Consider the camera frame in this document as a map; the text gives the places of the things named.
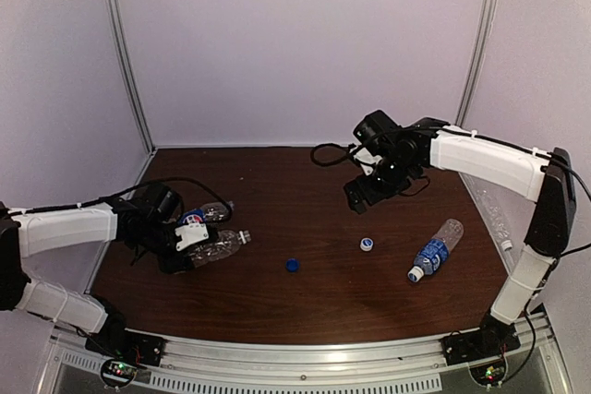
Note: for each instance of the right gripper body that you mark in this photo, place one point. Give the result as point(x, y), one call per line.
point(358, 192)

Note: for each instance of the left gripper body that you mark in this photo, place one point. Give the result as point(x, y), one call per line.
point(174, 262)

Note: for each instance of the clear unlabeled plastic bottle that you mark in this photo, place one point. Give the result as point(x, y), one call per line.
point(227, 243)

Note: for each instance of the Pepsi label plastic bottle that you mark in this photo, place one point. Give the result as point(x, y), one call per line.
point(211, 214)

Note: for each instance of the white bottle cap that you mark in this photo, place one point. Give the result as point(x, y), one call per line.
point(366, 244)

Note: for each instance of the blue label water bottle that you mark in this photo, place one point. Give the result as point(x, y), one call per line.
point(436, 251)

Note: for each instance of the blue bottle cap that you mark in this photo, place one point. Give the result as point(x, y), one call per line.
point(292, 265)

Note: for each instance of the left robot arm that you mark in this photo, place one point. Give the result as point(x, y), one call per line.
point(145, 222)

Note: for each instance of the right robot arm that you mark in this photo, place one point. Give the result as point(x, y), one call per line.
point(392, 156)

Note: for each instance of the left circuit board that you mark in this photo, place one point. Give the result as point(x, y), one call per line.
point(117, 374)

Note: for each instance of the circuit board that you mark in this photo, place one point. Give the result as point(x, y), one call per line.
point(489, 374)
point(117, 374)

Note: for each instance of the right circuit board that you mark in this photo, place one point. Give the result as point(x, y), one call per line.
point(489, 374)

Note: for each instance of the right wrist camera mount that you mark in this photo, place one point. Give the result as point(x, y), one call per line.
point(366, 161)

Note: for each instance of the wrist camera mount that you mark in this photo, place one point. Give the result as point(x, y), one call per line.
point(190, 234)
point(366, 161)

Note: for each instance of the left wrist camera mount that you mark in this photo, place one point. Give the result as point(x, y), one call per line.
point(190, 234)

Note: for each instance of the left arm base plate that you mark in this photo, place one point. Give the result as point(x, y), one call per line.
point(131, 347)

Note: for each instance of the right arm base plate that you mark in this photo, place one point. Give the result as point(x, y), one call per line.
point(465, 347)

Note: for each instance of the front aluminium rail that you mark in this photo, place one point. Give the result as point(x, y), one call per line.
point(396, 366)

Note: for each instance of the right aluminium frame post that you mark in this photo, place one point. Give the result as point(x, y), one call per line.
point(483, 30)

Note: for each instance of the aluminium frame post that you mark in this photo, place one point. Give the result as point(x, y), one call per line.
point(127, 74)
point(483, 30)

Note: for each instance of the left aluminium frame post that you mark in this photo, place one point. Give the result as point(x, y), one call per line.
point(127, 74)

